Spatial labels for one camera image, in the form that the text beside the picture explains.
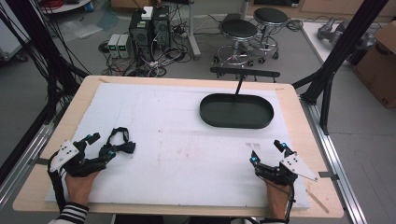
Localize grey desk leg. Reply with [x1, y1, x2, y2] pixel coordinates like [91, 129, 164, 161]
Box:
[186, 0, 203, 61]

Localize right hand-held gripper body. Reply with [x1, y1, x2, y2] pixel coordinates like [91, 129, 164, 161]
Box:
[254, 153, 319, 188]

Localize wooden stick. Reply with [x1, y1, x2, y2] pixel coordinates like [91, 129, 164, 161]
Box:
[305, 189, 331, 215]

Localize person's right hand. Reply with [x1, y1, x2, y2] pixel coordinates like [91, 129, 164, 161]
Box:
[263, 179, 292, 221]

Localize white foam mat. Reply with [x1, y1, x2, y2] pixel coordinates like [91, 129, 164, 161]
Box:
[45, 81, 311, 210]

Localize aluminium rail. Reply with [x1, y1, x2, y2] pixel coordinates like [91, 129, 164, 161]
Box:
[299, 98, 369, 224]
[0, 121, 56, 204]

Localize brown cardboard box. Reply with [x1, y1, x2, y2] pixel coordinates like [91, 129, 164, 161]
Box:
[352, 21, 396, 109]

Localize black bow tie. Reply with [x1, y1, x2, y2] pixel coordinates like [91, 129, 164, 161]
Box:
[105, 126, 137, 156]

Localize striped sleeve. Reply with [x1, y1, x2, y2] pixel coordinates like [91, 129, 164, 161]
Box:
[47, 201, 91, 224]
[231, 217, 288, 224]

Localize person's left hand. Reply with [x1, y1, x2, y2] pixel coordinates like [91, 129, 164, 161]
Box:
[64, 170, 101, 206]

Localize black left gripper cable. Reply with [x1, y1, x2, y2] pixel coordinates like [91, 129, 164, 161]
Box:
[47, 151, 67, 213]

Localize dark oval tray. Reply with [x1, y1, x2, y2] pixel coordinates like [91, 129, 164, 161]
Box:
[199, 92, 276, 130]

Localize striped right sleeve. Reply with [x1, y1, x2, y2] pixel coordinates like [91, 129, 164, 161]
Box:
[231, 217, 288, 224]

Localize black computer tower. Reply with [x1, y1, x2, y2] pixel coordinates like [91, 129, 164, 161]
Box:
[151, 5, 172, 51]
[128, 8, 154, 61]

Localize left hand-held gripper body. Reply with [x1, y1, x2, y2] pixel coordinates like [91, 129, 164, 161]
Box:
[49, 140, 109, 178]

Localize black frame post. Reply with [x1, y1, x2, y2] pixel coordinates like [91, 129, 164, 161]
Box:
[0, 0, 92, 126]
[291, 0, 390, 136]

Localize black round stool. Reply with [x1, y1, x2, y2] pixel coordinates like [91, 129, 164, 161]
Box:
[252, 7, 290, 62]
[213, 19, 260, 68]

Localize striped left sleeve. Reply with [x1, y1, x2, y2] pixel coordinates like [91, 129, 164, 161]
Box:
[47, 201, 91, 224]

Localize black stand with crossbar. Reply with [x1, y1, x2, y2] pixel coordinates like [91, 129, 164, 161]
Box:
[209, 65, 281, 96]

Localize grey power supply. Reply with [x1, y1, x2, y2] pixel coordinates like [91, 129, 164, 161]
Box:
[106, 33, 121, 59]
[118, 34, 134, 59]

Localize metal table clamp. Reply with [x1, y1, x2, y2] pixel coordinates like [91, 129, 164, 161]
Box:
[28, 156, 51, 166]
[318, 170, 340, 182]

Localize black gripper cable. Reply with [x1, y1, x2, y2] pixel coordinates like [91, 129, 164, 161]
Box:
[47, 151, 67, 213]
[258, 175, 296, 222]

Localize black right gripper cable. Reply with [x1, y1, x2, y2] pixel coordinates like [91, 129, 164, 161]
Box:
[258, 175, 296, 222]

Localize round white table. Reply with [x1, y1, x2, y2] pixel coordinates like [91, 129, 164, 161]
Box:
[39, 0, 93, 15]

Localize grey machine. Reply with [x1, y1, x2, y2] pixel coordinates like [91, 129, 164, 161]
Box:
[317, 16, 378, 66]

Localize white box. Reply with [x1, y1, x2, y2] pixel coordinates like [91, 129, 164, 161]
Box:
[140, 6, 154, 21]

